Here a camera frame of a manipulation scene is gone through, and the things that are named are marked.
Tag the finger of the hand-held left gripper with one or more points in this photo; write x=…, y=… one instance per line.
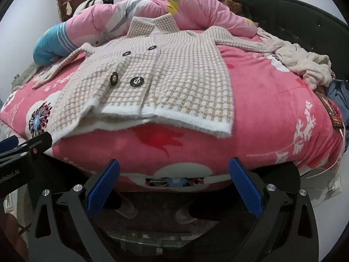
x=38, y=144
x=9, y=145

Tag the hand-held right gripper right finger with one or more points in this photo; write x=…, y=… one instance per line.
x=245, y=185

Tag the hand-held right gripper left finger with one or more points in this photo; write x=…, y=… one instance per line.
x=105, y=185

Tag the beige houndstooth knit coat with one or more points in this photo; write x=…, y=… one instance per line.
x=177, y=73

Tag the pink slipper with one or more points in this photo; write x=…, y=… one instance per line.
x=184, y=215
x=126, y=207

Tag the olive patterned cloth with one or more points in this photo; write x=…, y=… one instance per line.
x=23, y=76

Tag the pink floral fleece blanket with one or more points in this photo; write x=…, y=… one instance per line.
x=267, y=114

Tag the dark brown controller box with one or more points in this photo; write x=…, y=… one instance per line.
x=330, y=109

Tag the pink and blue printed quilt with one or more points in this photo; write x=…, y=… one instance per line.
x=90, y=27

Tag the dark blue clothing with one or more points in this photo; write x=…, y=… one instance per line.
x=338, y=92

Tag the cream fuzzy garment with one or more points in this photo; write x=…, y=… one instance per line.
x=305, y=60

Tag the small cream hanging pouch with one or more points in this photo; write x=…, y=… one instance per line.
x=68, y=8

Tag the black and white cloth bundle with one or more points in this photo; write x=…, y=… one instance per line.
x=92, y=3

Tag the black bed headboard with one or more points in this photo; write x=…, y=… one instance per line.
x=300, y=19

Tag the white wall socket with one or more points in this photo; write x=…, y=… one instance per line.
x=336, y=186

